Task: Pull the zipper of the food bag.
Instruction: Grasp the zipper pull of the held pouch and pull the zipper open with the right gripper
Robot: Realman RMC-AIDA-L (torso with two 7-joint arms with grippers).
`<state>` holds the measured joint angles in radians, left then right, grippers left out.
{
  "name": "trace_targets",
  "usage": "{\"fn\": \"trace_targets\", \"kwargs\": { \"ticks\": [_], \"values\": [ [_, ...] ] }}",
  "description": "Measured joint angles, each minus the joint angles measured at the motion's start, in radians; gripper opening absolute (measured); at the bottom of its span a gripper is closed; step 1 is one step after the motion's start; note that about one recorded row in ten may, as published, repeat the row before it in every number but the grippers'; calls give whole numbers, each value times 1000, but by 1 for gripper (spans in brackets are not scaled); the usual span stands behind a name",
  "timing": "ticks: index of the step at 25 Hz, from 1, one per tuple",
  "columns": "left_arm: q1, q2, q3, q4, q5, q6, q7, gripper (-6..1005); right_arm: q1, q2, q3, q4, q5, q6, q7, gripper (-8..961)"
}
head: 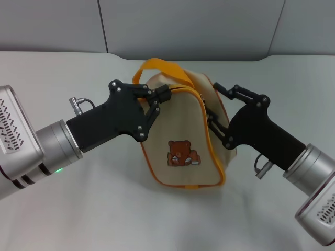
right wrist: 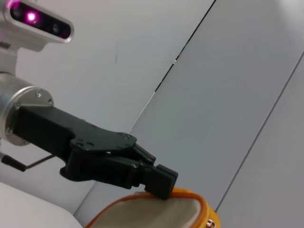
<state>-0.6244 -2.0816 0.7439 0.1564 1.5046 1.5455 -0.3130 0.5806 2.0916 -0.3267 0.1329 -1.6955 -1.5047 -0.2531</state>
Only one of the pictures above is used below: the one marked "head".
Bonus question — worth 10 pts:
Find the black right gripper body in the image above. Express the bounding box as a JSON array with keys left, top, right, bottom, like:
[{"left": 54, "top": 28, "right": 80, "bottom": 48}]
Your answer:
[{"left": 225, "top": 94, "right": 307, "bottom": 171}]

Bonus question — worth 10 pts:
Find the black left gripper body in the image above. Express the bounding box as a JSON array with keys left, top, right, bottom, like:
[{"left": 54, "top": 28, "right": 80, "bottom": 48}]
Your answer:
[{"left": 66, "top": 79, "right": 149, "bottom": 154}]

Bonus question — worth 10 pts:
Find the beige food bag orange trim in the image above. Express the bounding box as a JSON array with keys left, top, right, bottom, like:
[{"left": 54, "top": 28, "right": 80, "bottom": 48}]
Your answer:
[{"left": 132, "top": 58, "right": 238, "bottom": 189}]

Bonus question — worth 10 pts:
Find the white tablecloth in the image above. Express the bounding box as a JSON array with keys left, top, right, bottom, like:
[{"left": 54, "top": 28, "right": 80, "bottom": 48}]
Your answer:
[{"left": 0, "top": 51, "right": 335, "bottom": 251}]

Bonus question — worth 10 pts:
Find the right gripper metal cable connector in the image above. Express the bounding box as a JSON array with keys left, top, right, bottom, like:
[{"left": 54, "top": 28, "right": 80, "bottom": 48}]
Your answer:
[{"left": 254, "top": 153, "right": 273, "bottom": 179}]

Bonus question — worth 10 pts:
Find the gripper metal cable connector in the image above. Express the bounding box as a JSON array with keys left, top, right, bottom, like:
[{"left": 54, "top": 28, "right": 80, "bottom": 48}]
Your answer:
[
  {"left": 68, "top": 96, "right": 96, "bottom": 116},
  {"left": 254, "top": 153, "right": 273, "bottom": 179}
]

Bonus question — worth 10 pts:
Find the left gripper metal cable connector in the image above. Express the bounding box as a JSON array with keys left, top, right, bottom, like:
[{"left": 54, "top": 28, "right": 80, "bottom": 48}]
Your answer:
[{"left": 68, "top": 96, "right": 96, "bottom": 116}]

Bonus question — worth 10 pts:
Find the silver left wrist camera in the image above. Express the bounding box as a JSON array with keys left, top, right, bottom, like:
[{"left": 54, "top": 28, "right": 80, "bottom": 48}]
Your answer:
[{"left": 0, "top": 85, "right": 44, "bottom": 181}]

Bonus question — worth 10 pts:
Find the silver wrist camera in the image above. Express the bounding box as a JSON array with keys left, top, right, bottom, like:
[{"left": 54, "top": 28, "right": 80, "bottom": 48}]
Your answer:
[
  {"left": 294, "top": 182, "right": 335, "bottom": 248},
  {"left": 0, "top": 85, "right": 44, "bottom": 181}
]

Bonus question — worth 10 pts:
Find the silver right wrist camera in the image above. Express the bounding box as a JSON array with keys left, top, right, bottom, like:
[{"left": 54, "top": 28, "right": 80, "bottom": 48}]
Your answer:
[{"left": 294, "top": 182, "right": 335, "bottom": 248}]

